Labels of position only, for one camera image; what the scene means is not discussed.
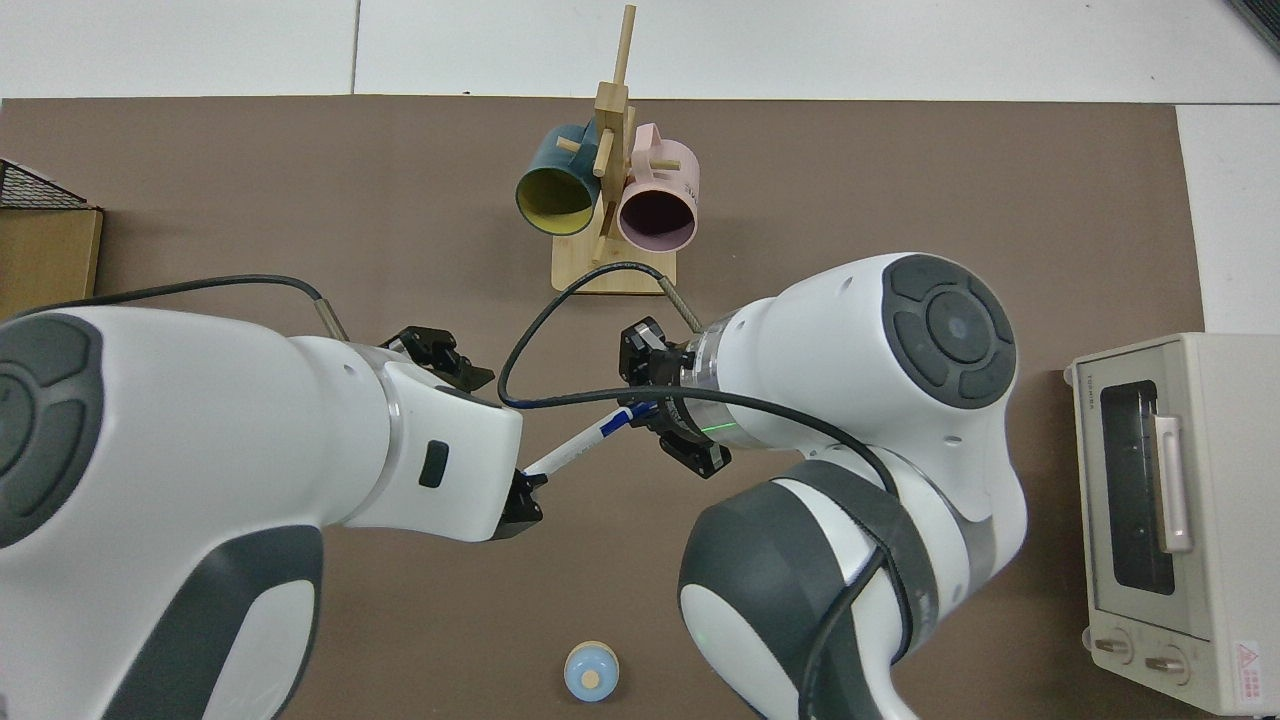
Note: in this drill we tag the brown table cloth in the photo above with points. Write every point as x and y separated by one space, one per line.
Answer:
850 180

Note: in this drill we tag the wooden cup stand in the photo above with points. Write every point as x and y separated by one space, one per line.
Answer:
625 283

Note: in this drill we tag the small blue round bell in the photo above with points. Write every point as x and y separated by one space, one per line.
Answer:
591 672

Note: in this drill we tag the pink cup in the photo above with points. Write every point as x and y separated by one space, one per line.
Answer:
665 175

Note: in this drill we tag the pale toaster oven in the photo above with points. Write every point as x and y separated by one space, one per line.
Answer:
1230 450

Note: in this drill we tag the dark blue cup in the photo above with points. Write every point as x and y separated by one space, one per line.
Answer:
550 160

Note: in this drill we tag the blue and white marker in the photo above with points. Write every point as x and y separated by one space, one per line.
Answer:
580 445

